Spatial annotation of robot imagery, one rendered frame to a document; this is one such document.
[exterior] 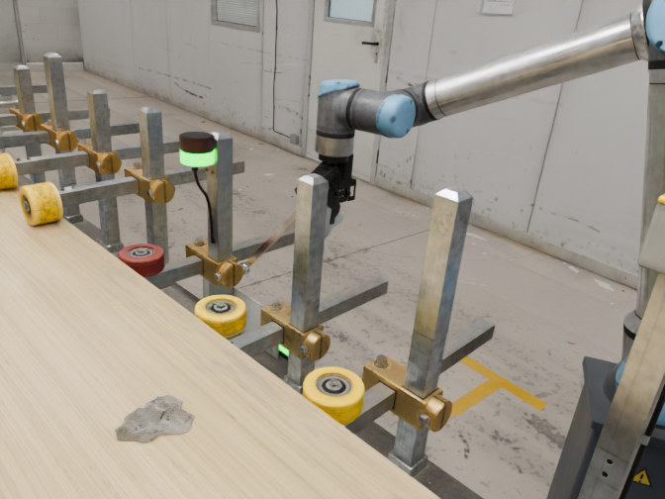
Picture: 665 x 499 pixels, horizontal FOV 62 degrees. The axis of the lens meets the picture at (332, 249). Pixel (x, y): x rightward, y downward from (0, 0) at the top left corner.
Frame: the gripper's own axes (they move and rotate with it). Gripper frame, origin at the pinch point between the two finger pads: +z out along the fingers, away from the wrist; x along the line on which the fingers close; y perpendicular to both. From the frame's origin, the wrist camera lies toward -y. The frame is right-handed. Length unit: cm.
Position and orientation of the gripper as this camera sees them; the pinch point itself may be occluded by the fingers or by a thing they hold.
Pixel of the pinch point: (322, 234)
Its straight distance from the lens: 137.5
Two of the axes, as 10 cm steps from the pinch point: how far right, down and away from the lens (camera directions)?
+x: -7.1, -3.4, 6.2
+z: -0.7, 9.1, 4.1
